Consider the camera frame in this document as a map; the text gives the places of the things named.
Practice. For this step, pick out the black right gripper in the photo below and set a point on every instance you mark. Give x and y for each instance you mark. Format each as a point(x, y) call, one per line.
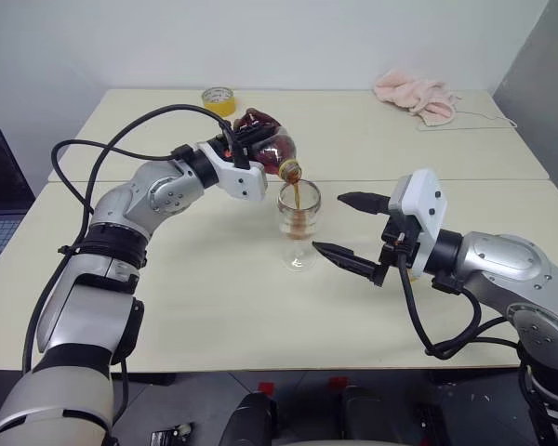
point(395, 246)

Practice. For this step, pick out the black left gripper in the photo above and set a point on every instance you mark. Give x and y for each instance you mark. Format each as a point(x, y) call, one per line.
point(230, 141)

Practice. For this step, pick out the clear bottle with brown drink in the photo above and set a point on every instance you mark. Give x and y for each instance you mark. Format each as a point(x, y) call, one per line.
point(272, 155)

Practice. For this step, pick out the clear wine glass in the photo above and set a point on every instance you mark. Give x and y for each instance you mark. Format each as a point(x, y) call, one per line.
point(307, 209)

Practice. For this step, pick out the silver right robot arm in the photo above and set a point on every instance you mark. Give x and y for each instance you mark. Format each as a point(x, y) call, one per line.
point(507, 260)

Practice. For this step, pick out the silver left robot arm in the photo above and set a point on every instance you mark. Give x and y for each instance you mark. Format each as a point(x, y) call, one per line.
point(121, 209)

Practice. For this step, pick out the yellow tape roll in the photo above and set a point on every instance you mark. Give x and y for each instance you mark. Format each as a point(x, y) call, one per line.
point(221, 108)

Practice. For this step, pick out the pink towel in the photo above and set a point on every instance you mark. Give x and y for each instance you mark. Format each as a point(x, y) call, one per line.
point(409, 93)

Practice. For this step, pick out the dark rounded shape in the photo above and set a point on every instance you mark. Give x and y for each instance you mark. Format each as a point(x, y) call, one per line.
point(369, 418)
point(253, 423)

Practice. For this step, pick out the dark laptop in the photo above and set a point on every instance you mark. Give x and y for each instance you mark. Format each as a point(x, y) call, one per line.
point(2, 172)

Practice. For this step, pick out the black device with white knob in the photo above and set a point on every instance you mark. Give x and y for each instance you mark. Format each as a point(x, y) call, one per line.
point(172, 436)

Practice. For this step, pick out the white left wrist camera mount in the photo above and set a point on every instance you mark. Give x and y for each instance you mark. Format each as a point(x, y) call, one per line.
point(242, 181)

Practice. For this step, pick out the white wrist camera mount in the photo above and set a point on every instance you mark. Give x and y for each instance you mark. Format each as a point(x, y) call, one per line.
point(428, 209)
point(242, 181)

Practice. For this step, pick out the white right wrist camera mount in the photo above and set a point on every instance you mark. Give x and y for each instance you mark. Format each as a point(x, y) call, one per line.
point(428, 209)

